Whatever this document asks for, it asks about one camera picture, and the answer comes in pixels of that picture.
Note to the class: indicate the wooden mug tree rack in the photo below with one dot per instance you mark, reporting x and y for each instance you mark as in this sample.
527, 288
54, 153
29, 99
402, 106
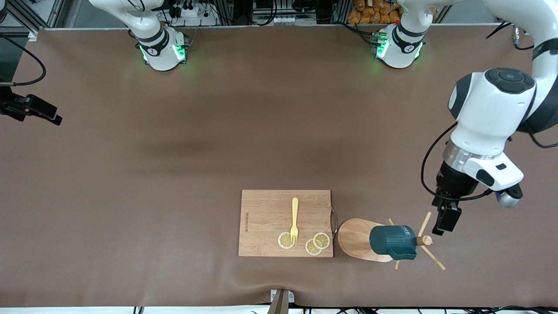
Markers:
353, 240

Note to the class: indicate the orange packaged goods pile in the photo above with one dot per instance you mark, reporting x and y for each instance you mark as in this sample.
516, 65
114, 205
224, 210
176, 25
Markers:
370, 13

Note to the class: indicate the metal table clamp bracket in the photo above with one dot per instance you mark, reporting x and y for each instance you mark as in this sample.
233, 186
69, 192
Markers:
281, 303

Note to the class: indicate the dark electronics unit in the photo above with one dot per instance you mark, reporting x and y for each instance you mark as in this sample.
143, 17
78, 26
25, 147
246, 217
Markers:
270, 8

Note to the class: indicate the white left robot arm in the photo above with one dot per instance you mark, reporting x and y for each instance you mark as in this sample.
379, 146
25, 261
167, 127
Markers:
492, 109

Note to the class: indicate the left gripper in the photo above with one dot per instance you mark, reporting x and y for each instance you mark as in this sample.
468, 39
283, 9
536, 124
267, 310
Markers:
454, 180

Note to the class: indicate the dark teal mug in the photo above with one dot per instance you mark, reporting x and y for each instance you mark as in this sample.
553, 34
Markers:
388, 240

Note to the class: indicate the bamboo cutting board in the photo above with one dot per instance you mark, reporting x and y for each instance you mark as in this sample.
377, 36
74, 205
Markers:
261, 209

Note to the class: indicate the yellow plastic fork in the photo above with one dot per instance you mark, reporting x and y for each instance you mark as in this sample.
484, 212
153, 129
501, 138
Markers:
295, 213

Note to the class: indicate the brown table mat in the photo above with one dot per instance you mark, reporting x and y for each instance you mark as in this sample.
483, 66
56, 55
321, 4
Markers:
130, 196

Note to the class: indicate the white power strip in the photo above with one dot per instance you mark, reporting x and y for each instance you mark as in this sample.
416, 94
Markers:
192, 13

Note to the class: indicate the lemon slice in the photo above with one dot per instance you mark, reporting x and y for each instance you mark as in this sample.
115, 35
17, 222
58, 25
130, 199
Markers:
283, 241
311, 249
323, 240

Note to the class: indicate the aluminium frame strut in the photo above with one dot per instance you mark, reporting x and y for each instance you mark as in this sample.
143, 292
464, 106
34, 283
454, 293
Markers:
26, 14

